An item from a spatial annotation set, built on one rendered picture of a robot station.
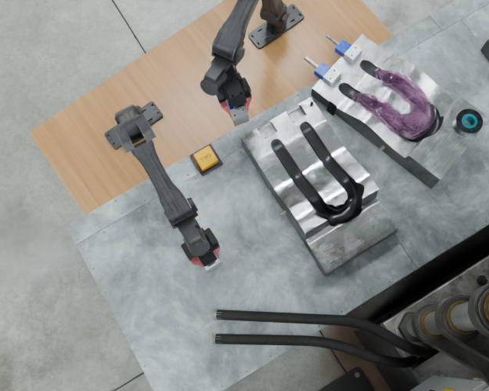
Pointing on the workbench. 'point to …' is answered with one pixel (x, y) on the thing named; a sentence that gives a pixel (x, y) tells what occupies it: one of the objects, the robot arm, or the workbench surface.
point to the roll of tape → (469, 121)
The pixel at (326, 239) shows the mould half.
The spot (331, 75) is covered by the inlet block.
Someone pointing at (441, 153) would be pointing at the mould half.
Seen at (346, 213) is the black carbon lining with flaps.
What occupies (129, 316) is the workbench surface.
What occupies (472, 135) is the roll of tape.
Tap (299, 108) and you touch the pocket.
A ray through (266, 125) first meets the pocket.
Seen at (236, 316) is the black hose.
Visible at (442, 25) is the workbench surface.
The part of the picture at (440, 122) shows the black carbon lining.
